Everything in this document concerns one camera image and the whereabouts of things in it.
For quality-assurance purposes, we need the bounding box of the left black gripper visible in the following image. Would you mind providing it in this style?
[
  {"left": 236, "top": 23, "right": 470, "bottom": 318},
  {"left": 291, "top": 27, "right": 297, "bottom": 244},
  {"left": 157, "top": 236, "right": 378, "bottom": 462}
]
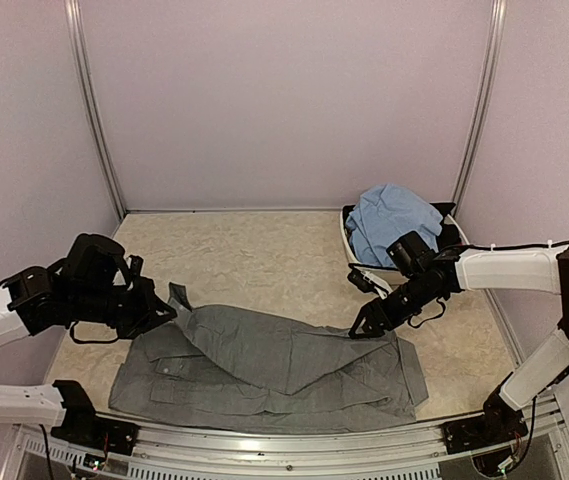
[{"left": 70, "top": 275, "right": 176, "bottom": 339}]

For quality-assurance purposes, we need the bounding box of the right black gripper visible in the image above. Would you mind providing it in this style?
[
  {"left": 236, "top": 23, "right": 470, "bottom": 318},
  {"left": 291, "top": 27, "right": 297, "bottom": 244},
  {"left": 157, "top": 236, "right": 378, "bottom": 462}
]
[{"left": 349, "top": 272, "right": 441, "bottom": 339}]

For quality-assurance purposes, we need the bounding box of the grey long sleeve shirt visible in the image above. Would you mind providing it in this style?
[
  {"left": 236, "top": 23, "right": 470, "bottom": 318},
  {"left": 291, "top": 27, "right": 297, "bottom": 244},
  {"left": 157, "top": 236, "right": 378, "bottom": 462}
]
[{"left": 108, "top": 284, "right": 428, "bottom": 435}]

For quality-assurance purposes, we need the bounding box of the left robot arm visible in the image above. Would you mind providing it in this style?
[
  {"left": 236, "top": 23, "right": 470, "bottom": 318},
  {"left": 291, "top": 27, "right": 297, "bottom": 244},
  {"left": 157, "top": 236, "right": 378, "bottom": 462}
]
[{"left": 0, "top": 233, "right": 176, "bottom": 445}]

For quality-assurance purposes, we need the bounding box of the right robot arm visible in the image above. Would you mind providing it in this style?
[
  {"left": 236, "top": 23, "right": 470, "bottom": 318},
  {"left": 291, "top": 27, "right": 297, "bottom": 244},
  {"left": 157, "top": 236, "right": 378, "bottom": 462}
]
[{"left": 349, "top": 231, "right": 569, "bottom": 444}]

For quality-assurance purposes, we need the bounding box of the light blue shirt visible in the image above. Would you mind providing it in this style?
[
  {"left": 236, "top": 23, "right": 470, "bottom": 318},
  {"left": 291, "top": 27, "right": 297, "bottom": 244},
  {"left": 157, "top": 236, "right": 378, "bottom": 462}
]
[{"left": 345, "top": 184, "right": 442, "bottom": 268}]

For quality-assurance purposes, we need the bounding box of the white plastic bin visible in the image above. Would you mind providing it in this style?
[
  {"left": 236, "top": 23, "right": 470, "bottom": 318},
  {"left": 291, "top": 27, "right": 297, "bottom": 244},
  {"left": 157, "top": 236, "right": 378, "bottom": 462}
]
[{"left": 338, "top": 203, "right": 470, "bottom": 281}]

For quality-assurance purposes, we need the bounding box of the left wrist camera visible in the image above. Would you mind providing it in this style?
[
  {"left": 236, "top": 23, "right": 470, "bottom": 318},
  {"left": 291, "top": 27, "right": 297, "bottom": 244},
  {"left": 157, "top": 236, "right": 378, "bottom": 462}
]
[{"left": 123, "top": 255, "right": 144, "bottom": 288}]

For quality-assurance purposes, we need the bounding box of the front aluminium rail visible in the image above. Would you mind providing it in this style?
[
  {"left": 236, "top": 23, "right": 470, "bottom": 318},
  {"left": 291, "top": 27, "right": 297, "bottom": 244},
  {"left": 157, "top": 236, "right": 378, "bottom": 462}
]
[{"left": 0, "top": 397, "right": 569, "bottom": 479}]

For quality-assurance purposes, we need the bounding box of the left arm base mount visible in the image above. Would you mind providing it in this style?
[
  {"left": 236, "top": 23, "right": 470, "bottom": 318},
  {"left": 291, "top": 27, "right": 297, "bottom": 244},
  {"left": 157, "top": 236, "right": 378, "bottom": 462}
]
[{"left": 51, "top": 415, "right": 140, "bottom": 456}]

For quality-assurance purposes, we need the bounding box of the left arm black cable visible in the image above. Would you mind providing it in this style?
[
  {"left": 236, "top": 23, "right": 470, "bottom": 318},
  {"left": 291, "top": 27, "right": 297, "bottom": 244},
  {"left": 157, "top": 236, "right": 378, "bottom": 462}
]
[{"left": 0, "top": 279, "right": 120, "bottom": 346}]

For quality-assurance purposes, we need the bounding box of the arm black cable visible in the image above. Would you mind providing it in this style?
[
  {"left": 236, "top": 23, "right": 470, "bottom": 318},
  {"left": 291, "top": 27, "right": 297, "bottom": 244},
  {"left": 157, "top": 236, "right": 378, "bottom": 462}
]
[
  {"left": 406, "top": 238, "right": 569, "bottom": 329},
  {"left": 0, "top": 279, "right": 120, "bottom": 346}
]

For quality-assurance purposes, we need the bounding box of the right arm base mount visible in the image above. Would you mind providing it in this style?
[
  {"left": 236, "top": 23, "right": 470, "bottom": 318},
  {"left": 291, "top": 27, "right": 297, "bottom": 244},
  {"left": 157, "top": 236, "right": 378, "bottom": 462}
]
[{"left": 442, "top": 414, "right": 529, "bottom": 455}]

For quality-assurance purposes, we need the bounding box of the right aluminium frame post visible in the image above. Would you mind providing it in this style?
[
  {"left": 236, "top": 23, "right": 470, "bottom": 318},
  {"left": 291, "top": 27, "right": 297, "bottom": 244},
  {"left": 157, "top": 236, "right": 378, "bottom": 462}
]
[{"left": 452, "top": 0, "right": 508, "bottom": 211}]

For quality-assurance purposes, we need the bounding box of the aluminium frame post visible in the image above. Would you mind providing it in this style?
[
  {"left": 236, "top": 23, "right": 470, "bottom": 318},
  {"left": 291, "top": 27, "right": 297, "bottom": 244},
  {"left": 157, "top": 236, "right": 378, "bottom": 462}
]
[
  {"left": 64, "top": 0, "right": 128, "bottom": 222},
  {"left": 452, "top": 0, "right": 508, "bottom": 211}
]

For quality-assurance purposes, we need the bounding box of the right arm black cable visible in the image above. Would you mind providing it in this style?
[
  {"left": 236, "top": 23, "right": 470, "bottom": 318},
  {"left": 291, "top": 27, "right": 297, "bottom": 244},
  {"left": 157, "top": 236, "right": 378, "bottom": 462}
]
[{"left": 406, "top": 238, "right": 569, "bottom": 329}]

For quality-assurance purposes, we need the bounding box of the left aluminium frame post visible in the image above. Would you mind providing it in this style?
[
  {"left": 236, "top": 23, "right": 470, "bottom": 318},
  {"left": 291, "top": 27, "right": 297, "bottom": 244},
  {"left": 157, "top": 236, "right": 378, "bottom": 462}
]
[{"left": 64, "top": 0, "right": 128, "bottom": 222}]

